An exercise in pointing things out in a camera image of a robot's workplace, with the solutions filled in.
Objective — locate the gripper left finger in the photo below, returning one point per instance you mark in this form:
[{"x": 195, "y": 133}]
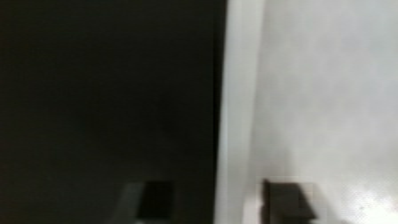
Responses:
[{"x": 147, "y": 203}]

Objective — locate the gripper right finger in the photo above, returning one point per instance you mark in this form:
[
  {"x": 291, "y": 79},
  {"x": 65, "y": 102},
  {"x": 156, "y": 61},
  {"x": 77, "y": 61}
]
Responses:
[{"x": 285, "y": 205}]

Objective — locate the white desk top panel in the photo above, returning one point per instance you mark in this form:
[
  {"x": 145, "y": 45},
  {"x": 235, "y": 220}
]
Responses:
[{"x": 310, "y": 108}]

